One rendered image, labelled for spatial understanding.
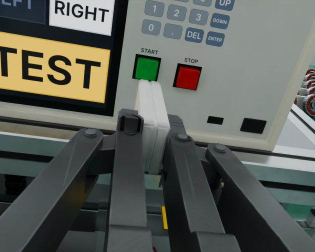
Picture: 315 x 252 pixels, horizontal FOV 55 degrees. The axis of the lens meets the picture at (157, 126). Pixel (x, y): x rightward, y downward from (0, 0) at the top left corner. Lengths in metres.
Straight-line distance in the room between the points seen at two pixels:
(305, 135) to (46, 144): 0.30
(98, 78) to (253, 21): 0.14
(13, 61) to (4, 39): 0.02
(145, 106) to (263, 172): 0.18
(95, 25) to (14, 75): 0.08
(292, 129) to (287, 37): 0.16
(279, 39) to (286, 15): 0.02
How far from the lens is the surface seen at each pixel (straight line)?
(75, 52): 0.28
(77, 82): 0.28
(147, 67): 0.27
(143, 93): 0.19
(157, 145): 0.16
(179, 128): 0.17
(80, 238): 0.58
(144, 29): 0.27
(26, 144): 0.29
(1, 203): 0.33
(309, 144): 0.40
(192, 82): 0.28
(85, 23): 0.27
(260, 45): 0.29
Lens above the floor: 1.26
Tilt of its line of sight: 27 degrees down
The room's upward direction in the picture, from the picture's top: 12 degrees clockwise
